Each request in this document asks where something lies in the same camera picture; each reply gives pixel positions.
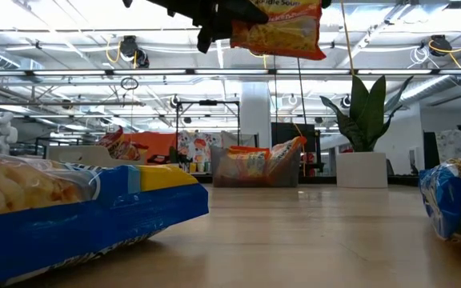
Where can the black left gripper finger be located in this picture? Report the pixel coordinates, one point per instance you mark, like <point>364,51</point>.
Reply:
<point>210,34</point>
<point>242,14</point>

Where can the red roast beef ramen pack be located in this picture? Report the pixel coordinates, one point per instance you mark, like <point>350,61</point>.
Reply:
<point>130,152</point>
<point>112,138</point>

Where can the blue ramen noodle pack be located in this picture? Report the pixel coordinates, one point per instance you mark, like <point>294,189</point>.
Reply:
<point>74,228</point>
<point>442,200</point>

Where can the floral patterned cloth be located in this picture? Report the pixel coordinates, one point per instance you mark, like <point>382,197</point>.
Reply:
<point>198,148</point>
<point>458,146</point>

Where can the orange board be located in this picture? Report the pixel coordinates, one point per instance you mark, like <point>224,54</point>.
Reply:
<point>158,144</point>

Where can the black screen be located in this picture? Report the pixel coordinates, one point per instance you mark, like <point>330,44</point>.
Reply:
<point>286,134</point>

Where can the brown translucent plastic bin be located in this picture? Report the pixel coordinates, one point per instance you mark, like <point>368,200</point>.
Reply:
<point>218,176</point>

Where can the green snake plant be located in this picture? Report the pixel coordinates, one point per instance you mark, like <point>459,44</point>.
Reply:
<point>368,116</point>

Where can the white plastic bin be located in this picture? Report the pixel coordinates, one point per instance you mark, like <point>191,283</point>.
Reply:
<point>74,156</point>

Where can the white round planter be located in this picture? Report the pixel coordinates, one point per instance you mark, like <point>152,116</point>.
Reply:
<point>361,170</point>

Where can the white robot figure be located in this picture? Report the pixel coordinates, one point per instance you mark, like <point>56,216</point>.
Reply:
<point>0,134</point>

